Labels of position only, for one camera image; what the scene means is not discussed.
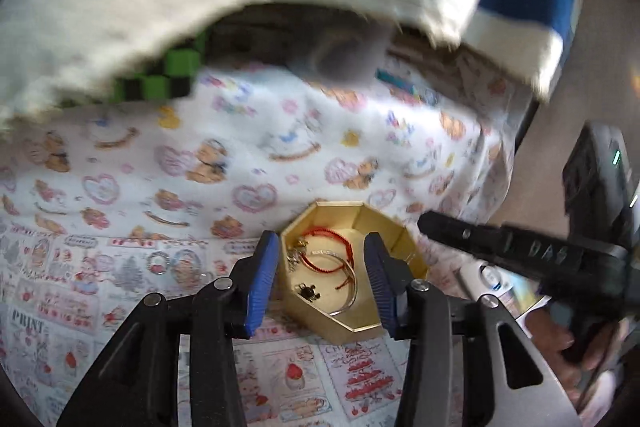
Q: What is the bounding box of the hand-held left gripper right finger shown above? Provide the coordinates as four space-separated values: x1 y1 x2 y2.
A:
363 232 583 427

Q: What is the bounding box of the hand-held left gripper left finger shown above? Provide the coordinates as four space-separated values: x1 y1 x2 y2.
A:
57 230 281 427

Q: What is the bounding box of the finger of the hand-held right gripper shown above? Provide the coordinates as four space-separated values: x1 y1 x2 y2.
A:
416 211 507 260

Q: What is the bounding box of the silver bangle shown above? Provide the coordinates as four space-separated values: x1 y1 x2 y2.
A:
304 248 359 314

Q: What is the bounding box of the silver key ring chain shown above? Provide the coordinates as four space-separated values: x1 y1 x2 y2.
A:
286 237 315 271

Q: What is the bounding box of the red string bracelet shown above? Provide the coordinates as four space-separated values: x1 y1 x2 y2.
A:
298 228 357 291

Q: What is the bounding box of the gold paper box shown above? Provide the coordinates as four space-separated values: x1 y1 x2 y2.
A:
277 202 429 347

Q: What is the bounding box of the person's right hand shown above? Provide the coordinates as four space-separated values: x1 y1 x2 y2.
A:
524 307 628 390

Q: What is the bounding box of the white printed packet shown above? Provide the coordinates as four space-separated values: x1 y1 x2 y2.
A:
462 257 550 324

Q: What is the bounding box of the bear print sheet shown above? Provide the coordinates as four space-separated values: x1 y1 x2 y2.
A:
0 61 517 253

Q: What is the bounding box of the teal pen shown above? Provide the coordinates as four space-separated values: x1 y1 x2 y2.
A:
375 68 442 104

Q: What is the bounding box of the cake print tablecloth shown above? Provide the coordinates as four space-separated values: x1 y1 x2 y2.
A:
0 221 481 427

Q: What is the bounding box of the grey rounded object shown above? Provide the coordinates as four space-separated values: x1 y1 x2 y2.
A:
290 22 392 84

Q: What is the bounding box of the green black checkered cloth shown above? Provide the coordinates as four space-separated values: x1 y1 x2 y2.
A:
59 31 212 108

